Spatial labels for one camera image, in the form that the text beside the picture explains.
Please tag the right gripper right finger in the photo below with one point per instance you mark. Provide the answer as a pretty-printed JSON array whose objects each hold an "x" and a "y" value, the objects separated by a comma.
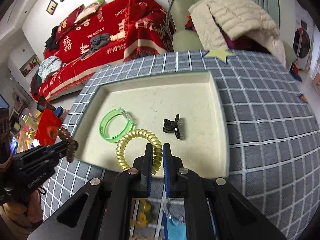
[{"x": 171, "y": 165}]

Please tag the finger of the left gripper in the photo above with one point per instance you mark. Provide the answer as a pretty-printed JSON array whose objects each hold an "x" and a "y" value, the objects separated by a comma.
[{"x": 58, "y": 149}]

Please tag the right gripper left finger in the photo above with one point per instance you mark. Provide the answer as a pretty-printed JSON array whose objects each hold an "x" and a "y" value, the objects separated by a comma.
[{"x": 142, "y": 185}]

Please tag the green jewelry tray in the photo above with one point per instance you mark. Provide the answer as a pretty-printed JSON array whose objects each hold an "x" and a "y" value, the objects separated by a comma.
[{"x": 150, "y": 100}]

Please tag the person's left hand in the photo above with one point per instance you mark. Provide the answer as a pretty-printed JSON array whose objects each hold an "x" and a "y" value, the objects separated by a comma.
[{"x": 25, "y": 215}]

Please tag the red gift bag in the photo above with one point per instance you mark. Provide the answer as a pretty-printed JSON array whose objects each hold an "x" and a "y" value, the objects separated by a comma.
[{"x": 48, "y": 127}]

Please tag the black hair claw clip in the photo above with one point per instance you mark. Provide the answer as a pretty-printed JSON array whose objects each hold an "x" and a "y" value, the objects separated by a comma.
[{"x": 174, "y": 127}]

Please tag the light blue folded cloth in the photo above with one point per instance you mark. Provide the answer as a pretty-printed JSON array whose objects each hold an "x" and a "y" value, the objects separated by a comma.
[{"x": 48, "y": 67}]

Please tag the black garment on sofa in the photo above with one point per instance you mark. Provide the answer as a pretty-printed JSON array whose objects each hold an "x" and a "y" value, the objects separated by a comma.
[{"x": 51, "y": 43}]

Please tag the grey crumpled garment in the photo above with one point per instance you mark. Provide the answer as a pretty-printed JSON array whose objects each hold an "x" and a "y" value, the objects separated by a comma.
[{"x": 98, "y": 42}]

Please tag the red patterned pillow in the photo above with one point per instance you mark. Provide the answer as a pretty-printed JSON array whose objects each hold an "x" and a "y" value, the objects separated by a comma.
[{"x": 68, "y": 23}]

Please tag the red sofa cover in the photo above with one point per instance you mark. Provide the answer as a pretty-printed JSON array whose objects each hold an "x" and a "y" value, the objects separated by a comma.
[{"x": 102, "y": 33}]

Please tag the small framed picture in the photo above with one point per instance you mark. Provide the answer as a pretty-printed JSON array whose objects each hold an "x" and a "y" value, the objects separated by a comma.
[{"x": 51, "y": 7}]

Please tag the printed face pillow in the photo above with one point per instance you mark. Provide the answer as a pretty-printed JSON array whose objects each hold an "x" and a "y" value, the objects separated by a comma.
[{"x": 91, "y": 9}]

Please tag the beige down jacket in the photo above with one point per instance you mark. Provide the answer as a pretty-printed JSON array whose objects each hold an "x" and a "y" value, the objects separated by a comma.
[{"x": 235, "y": 18}]

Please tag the green armchair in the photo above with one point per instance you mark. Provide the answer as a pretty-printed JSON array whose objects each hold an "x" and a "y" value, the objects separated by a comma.
[{"x": 186, "y": 38}]

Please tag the grey flexible phone stand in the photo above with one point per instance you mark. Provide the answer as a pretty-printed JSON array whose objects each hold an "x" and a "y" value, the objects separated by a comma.
[{"x": 167, "y": 20}]

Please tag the yellow flower keychain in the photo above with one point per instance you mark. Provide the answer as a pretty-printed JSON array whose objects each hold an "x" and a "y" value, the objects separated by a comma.
[{"x": 144, "y": 217}]

